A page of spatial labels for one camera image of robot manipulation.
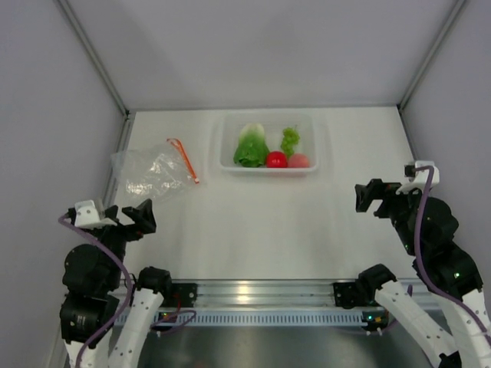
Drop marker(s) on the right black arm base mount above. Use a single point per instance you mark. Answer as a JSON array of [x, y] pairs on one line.
[[353, 294]]

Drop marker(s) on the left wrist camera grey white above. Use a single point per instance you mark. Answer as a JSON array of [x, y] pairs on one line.
[[88, 214]]

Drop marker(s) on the aluminium mounting rail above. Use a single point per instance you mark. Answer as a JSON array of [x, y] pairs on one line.
[[264, 294]]

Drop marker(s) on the white slotted cable duct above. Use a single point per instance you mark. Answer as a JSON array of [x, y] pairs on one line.
[[270, 318]]

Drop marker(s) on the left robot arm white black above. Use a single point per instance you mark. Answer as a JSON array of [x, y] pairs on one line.
[[106, 314]]

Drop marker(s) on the green fake lettuce leaf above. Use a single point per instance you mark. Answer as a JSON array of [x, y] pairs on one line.
[[252, 149]]

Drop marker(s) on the pink fake peach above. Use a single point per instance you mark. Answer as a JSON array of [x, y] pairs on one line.
[[298, 161]]

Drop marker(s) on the clear zip bag orange seal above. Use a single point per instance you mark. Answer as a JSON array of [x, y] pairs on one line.
[[158, 173]]

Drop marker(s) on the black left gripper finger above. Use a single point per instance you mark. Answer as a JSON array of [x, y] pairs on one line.
[[144, 222], [108, 216]]

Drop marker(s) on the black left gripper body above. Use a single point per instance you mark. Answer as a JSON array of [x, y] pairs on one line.
[[123, 228]]

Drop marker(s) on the red fake apple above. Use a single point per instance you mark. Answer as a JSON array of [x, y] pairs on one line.
[[276, 160]]

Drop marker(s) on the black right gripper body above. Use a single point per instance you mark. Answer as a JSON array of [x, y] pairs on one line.
[[383, 200]]

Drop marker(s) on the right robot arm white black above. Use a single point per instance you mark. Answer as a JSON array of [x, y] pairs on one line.
[[426, 226]]

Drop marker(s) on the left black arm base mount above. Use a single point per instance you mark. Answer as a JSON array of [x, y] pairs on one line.
[[181, 294]]

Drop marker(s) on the white perforated plastic basket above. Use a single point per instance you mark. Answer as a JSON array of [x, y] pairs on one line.
[[273, 123]]

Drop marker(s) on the green fake grapes bunch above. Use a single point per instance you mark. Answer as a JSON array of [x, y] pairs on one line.
[[290, 139]]

